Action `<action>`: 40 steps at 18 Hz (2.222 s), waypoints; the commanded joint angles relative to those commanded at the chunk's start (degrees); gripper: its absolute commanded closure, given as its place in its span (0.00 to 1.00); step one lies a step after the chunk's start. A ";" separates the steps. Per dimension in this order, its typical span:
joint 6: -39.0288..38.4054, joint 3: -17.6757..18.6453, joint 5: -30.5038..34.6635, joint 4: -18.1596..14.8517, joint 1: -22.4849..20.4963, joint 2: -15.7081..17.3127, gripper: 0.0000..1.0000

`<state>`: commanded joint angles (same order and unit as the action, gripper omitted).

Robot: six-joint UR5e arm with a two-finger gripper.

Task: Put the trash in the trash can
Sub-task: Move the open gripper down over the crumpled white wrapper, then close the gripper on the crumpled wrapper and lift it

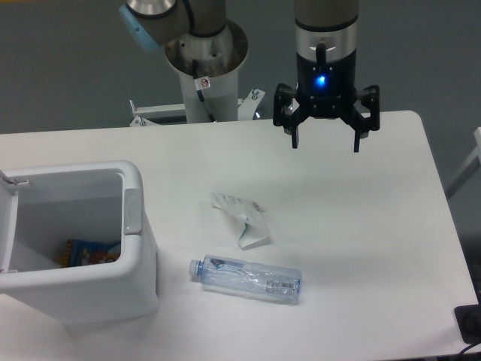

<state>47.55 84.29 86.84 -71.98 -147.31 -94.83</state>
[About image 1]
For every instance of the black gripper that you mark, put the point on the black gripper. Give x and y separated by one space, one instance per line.
328 92

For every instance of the white paper carton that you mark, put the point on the white paper carton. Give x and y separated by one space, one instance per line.
251 227

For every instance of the clear plastic water bottle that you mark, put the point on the clear plastic water bottle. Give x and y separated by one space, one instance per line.
252 280

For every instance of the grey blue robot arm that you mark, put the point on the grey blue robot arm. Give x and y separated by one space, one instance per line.
325 31

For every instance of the white trash can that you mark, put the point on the white trash can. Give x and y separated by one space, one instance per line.
44 207

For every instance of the black device at edge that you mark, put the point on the black device at edge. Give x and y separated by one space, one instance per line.
468 319

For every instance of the colourful snack wrapper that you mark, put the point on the colourful snack wrapper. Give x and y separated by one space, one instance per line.
80 253

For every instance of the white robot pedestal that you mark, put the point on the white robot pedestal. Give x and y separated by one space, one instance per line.
208 61

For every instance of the white frame at right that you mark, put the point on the white frame at right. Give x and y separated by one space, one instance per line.
467 168

